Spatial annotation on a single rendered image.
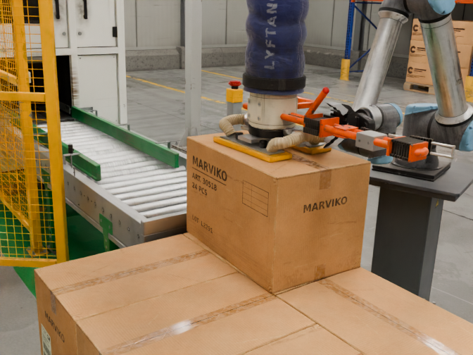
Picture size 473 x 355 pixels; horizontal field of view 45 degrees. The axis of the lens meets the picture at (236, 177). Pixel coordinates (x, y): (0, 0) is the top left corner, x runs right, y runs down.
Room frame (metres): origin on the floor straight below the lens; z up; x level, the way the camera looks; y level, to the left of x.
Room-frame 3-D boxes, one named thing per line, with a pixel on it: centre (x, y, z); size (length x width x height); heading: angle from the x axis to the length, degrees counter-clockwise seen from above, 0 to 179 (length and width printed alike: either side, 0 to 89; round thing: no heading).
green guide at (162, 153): (3.70, 0.77, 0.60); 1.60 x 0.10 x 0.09; 36
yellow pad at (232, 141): (1.99, -0.05, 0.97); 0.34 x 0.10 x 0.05; 37
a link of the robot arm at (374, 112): (1.98, -0.45, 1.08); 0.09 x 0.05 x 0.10; 37
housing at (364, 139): (1.68, -0.40, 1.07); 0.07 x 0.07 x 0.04; 37
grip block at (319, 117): (1.85, -0.27, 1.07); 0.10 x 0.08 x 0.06; 127
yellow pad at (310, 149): (2.10, -0.20, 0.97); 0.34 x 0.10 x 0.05; 37
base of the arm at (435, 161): (2.49, -0.81, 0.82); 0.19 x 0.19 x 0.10
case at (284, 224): (2.03, -0.13, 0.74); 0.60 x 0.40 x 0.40; 33
